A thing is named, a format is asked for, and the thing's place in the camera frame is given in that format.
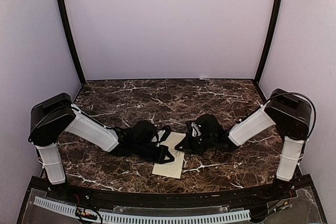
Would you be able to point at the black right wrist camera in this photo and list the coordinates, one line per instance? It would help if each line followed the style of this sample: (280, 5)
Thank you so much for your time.
(193, 128)

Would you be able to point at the black right frame post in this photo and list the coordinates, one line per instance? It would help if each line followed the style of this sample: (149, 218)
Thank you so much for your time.
(268, 41)

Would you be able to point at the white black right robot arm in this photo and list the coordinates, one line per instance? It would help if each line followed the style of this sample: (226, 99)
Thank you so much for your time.
(293, 114)

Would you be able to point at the black frame post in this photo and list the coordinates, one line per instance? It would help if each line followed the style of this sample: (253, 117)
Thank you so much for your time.
(70, 41)
(268, 41)

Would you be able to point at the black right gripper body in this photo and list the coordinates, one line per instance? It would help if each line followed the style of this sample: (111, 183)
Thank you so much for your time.
(198, 145)

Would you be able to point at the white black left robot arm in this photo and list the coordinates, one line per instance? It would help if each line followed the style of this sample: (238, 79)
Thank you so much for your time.
(50, 118)

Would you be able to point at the black front table rail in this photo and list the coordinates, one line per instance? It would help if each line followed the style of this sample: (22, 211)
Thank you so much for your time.
(253, 197)

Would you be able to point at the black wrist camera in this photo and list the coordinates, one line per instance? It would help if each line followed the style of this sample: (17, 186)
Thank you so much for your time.
(193, 128)
(163, 134)

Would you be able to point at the white slotted cable duct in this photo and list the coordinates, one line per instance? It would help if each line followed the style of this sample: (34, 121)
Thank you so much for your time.
(142, 215)

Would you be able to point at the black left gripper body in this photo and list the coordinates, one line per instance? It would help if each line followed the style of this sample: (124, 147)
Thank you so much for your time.
(151, 157)

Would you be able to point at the black left frame post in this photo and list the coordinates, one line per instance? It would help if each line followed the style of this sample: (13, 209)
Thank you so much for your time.
(70, 41)

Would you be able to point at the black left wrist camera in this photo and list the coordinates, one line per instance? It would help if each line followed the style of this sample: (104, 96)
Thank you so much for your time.
(163, 134)

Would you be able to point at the beige paper envelope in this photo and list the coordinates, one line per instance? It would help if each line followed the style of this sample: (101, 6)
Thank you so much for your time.
(171, 169)

